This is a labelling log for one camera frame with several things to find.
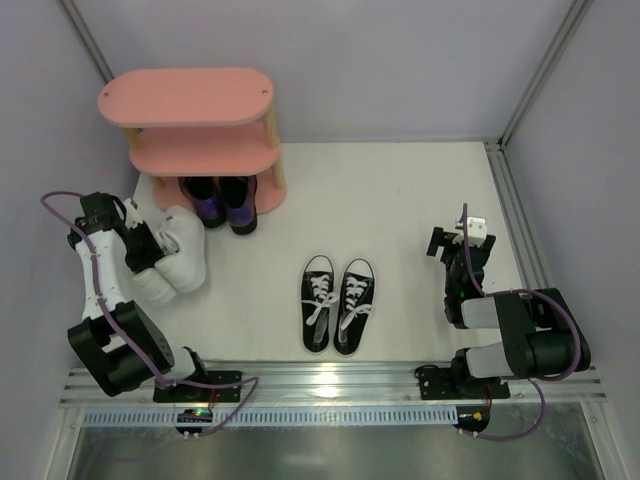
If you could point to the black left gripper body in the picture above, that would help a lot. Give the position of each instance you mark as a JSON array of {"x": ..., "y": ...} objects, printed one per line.
[{"x": 145, "y": 253}]

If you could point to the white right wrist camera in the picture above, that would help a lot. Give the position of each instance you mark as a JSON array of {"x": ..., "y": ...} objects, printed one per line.
[{"x": 477, "y": 231}]

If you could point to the slotted grey cable duct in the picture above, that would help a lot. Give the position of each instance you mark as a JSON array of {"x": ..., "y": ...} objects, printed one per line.
[{"x": 270, "y": 416}]

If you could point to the pink three-tier shoe shelf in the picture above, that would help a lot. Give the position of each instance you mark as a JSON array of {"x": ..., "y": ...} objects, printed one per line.
[{"x": 198, "y": 122}]

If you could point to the aluminium corner post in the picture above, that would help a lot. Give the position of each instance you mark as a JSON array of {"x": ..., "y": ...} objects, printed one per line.
[
  {"x": 552, "y": 55},
  {"x": 86, "y": 39}
]

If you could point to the black canvas sneaker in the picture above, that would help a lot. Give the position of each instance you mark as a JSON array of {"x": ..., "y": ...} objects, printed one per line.
[
  {"x": 317, "y": 297},
  {"x": 356, "y": 303}
]

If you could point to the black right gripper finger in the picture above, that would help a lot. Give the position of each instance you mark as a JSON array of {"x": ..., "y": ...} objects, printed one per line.
[
  {"x": 487, "y": 246},
  {"x": 441, "y": 239}
]

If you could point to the right controller board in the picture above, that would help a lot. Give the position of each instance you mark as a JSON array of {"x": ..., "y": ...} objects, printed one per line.
[{"x": 472, "y": 420}]

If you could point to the left controller board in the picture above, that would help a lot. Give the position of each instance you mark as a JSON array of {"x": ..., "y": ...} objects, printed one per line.
[{"x": 193, "y": 422}]

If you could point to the aluminium right side rail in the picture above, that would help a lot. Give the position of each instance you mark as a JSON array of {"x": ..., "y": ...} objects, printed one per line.
[{"x": 528, "y": 257}]

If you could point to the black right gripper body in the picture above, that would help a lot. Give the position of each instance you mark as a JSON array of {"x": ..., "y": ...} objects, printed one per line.
[{"x": 455, "y": 245}]

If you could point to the aluminium rail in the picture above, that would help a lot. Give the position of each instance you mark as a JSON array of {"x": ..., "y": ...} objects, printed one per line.
[
  {"x": 281, "y": 383},
  {"x": 528, "y": 257}
]

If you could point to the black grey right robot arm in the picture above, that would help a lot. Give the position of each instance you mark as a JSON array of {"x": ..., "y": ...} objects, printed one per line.
[{"x": 539, "y": 338}]

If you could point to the controller board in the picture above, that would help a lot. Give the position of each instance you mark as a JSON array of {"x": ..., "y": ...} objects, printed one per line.
[
  {"x": 193, "y": 422},
  {"x": 472, "y": 420}
]

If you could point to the aluminium front rail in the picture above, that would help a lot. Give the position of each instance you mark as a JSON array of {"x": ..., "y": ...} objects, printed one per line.
[{"x": 281, "y": 383}]

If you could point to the right aluminium corner post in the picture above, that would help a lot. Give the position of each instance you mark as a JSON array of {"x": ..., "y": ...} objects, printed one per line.
[{"x": 552, "y": 55}]

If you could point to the left aluminium corner post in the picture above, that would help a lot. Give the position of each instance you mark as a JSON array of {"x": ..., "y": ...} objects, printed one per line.
[{"x": 86, "y": 39}]

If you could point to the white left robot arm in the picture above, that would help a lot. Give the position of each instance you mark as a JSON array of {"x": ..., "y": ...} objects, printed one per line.
[{"x": 122, "y": 257}]

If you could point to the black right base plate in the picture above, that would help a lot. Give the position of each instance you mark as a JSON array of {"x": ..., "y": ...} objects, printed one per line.
[{"x": 439, "y": 383}]

